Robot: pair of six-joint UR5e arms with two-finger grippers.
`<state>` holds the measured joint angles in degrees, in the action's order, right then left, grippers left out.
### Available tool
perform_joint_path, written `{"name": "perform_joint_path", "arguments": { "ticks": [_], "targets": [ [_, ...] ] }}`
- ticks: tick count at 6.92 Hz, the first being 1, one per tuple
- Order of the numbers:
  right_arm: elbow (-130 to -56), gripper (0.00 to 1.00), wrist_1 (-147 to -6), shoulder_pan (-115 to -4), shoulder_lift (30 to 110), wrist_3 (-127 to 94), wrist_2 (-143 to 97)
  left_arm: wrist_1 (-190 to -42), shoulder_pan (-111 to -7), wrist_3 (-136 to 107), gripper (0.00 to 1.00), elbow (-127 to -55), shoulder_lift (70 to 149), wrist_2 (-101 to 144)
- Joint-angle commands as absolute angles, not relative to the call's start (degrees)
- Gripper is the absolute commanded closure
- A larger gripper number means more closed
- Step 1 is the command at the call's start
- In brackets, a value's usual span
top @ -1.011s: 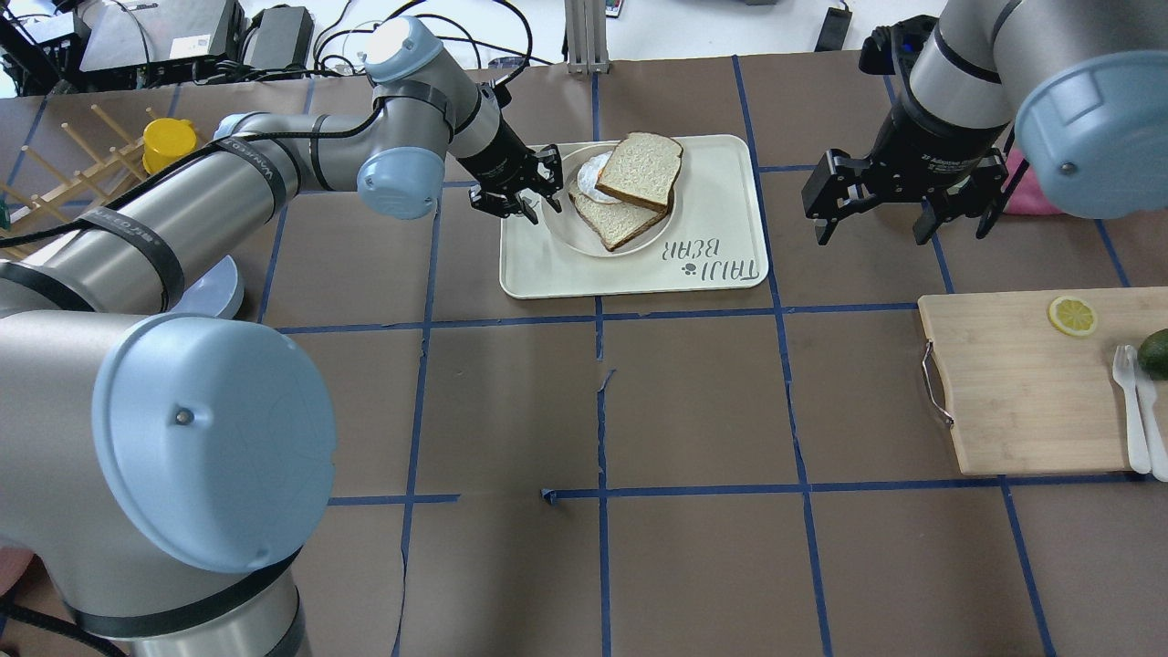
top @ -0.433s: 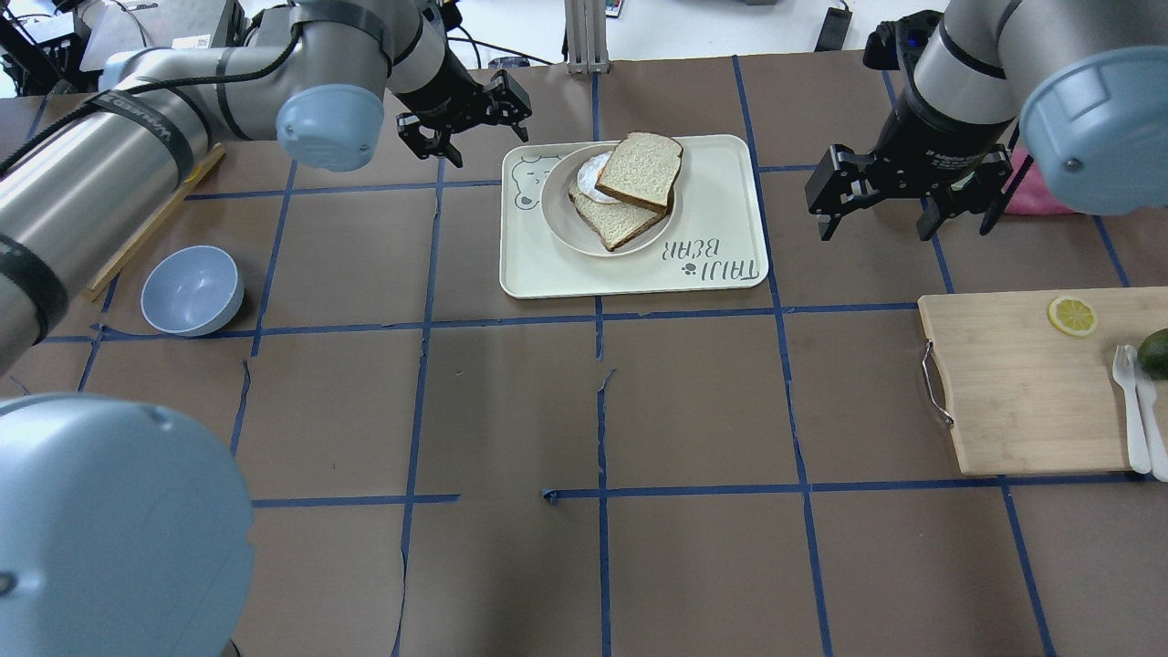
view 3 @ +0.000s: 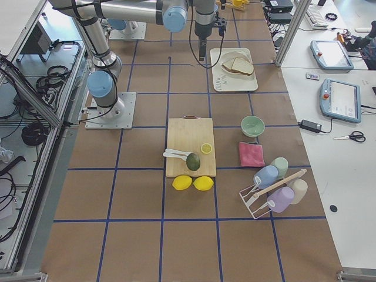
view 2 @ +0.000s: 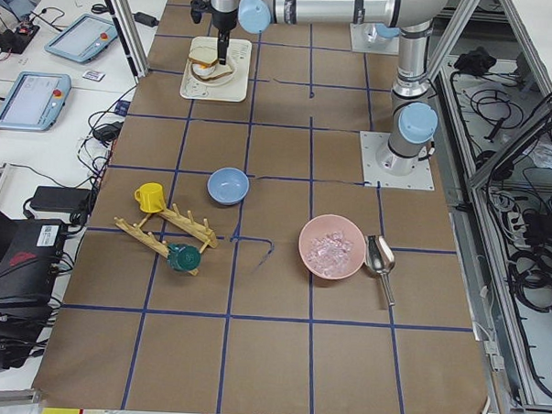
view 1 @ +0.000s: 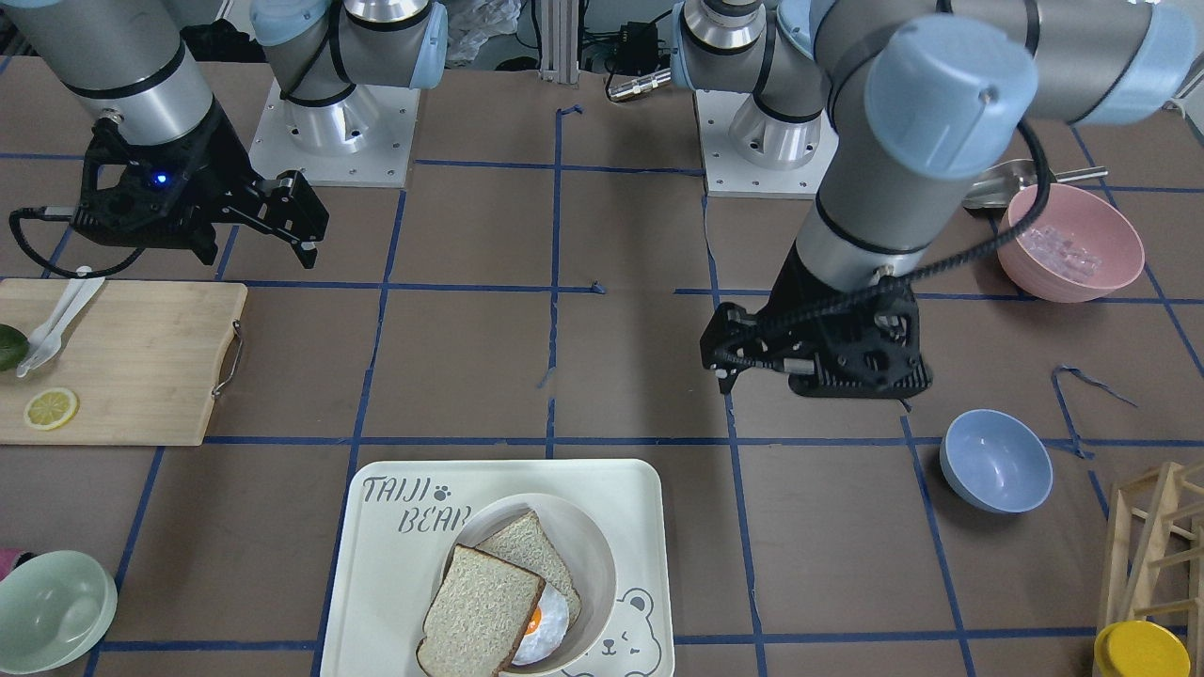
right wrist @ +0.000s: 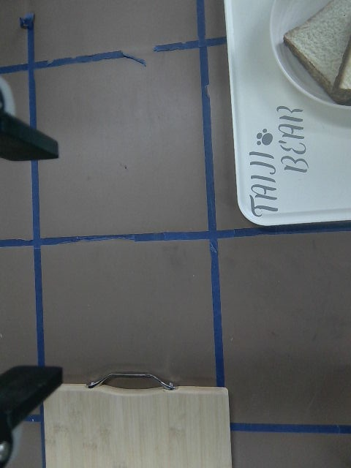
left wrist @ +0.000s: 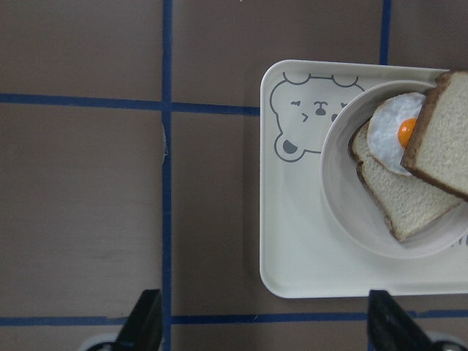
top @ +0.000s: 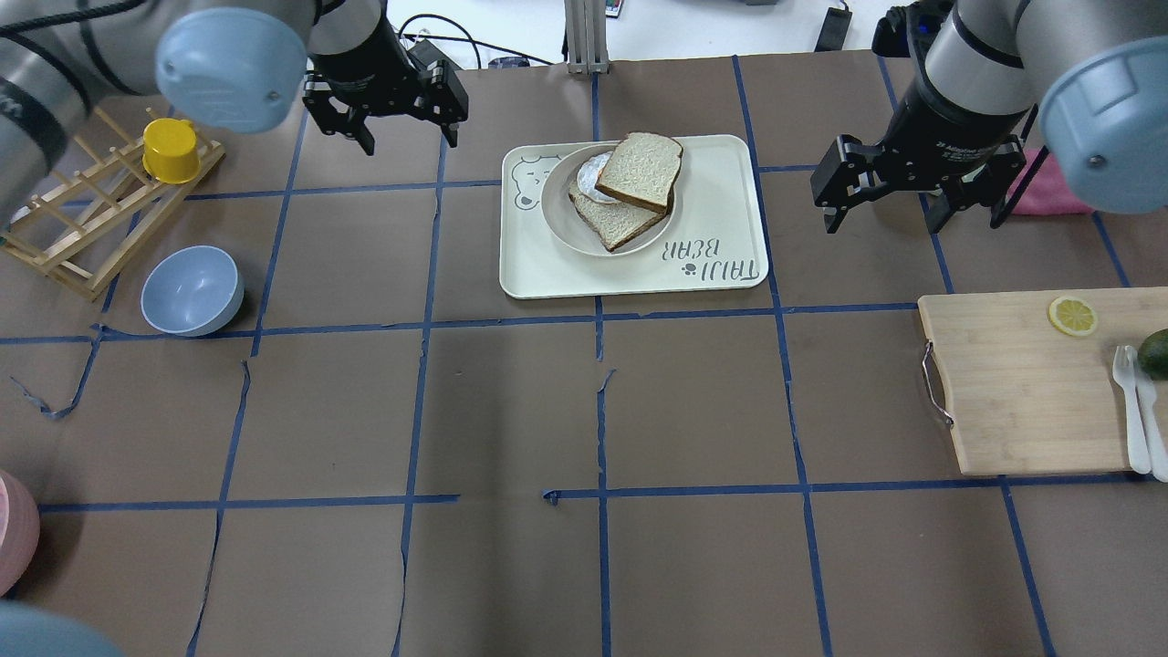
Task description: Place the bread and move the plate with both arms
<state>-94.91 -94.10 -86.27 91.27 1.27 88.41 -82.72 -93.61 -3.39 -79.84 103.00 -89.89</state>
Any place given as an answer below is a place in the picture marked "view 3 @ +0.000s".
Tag whole lemon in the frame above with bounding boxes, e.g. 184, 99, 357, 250
193, 176, 214, 191
172, 175, 193, 191

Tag blue cup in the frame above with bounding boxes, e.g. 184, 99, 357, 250
253, 165, 278, 189

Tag white wire cup rack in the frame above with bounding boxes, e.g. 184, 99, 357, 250
239, 169, 307, 219

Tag cream cup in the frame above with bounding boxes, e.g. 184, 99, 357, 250
287, 179, 308, 204

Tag round cream plate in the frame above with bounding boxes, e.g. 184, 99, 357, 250
220, 52, 251, 75

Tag near teach pendant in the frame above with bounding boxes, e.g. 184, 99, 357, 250
319, 79, 361, 123

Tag bread slice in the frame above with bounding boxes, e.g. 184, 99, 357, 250
230, 57, 254, 76
221, 58, 235, 72

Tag yellow mug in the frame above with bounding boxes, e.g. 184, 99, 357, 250
231, 0, 250, 11

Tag cream bear tray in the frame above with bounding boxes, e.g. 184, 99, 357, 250
210, 48, 258, 92

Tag far teach pendant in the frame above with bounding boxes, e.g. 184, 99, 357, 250
310, 41, 354, 72

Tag lemon slice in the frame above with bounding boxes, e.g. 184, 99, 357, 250
200, 143, 213, 155

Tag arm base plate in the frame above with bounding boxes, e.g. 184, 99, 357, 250
85, 92, 136, 130
108, 19, 146, 41

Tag scissors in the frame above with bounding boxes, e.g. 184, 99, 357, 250
334, 130, 366, 143

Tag teach pendant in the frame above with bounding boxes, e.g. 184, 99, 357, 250
310, 41, 354, 72
319, 79, 361, 123

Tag purple cup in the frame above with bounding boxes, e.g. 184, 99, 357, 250
267, 186, 295, 213

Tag wooden cutting board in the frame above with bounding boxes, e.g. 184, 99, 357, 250
166, 117, 217, 177

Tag pink cloth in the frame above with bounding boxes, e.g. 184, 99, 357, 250
239, 142, 265, 167

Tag black power adapter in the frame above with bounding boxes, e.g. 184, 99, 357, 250
298, 119, 322, 133

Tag whole lemon left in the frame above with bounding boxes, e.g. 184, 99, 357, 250
172, 175, 193, 191

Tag avocado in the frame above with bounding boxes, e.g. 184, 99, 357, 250
186, 153, 201, 171

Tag aluminium frame post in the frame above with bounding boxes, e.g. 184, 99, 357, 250
275, 0, 311, 67

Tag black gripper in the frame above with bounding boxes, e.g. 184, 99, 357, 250
194, 11, 214, 61
213, 16, 227, 37

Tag green cup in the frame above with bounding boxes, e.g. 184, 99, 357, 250
270, 157, 288, 180

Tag whole lemon right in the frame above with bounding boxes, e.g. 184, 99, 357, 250
193, 176, 214, 191

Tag green bowl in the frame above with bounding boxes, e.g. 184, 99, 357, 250
241, 116, 265, 137

